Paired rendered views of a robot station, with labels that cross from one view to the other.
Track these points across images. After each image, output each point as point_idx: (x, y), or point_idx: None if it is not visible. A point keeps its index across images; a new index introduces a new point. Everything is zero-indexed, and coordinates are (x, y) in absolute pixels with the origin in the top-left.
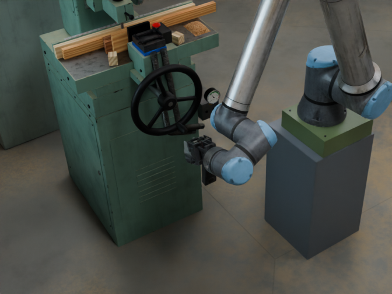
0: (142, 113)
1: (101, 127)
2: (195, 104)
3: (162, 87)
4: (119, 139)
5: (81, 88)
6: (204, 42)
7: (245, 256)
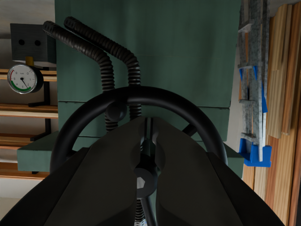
0: (156, 84)
1: (226, 89)
2: (68, 143)
3: (148, 217)
4: (204, 52)
5: (236, 164)
6: (41, 164)
7: None
